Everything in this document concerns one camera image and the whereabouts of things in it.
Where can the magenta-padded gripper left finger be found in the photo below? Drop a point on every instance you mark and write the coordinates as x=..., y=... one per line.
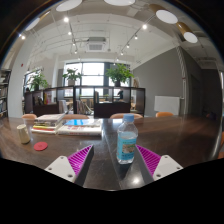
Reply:
x=63, y=168

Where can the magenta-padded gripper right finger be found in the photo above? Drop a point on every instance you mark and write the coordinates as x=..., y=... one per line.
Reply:
x=163, y=166

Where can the clear plastic water bottle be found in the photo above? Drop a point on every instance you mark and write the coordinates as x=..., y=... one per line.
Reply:
x=126, y=143

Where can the flat round red coaster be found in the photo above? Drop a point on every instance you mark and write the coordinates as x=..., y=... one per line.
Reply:
x=40, y=146

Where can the red and white book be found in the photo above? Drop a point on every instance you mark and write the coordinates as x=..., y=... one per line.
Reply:
x=43, y=131

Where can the yellow-spined book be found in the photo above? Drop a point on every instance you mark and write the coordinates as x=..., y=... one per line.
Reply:
x=45, y=127

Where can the dark-spined book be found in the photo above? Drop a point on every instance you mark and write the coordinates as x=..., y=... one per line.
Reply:
x=46, y=123

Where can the cream paper cup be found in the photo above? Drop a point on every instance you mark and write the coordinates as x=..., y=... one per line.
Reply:
x=23, y=134

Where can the white-covered book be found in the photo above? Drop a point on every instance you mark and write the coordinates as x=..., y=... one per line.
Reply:
x=50, y=117

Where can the orange chairs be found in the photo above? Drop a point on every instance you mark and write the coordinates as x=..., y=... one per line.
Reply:
x=29, y=116

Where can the low dark shelf unit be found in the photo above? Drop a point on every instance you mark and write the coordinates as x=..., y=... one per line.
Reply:
x=110, y=108

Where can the potted green plant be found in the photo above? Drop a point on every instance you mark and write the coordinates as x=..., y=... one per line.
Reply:
x=119, y=74
x=71, y=76
x=39, y=81

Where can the tall bookshelf with books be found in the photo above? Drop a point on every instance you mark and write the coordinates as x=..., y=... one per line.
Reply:
x=4, y=96

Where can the large window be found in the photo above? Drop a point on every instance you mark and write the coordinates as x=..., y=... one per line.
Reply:
x=93, y=71

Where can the ceiling air conditioner unit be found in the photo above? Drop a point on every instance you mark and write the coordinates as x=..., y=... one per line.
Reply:
x=96, y=45

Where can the ceiling lights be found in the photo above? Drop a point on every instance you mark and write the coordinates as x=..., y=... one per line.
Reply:
x=166, y=16

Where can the white wall panel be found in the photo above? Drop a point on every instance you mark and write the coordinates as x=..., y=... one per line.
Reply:
x=166, y=105

